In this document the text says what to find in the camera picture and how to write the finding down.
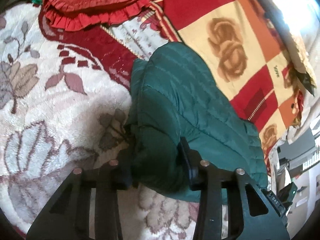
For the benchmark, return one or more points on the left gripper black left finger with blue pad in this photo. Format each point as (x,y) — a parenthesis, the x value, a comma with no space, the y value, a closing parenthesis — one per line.
(85,198)

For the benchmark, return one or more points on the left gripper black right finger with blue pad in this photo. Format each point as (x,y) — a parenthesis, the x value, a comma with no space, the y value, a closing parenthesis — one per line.
(253,213)

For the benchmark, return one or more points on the green quilted puffer jacket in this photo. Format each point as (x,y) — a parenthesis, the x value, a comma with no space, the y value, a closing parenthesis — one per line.
(174,96)

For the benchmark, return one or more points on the white floral red-bordered blanket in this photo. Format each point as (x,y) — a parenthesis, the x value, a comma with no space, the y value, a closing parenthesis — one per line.
(64,97)

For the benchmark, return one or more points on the red yellow checkered rose quilt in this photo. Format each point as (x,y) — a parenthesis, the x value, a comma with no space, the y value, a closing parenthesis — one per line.
(245,55)

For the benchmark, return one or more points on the small-flower white bed sheet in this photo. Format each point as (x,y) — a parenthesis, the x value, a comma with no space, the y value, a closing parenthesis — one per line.
(138,37)

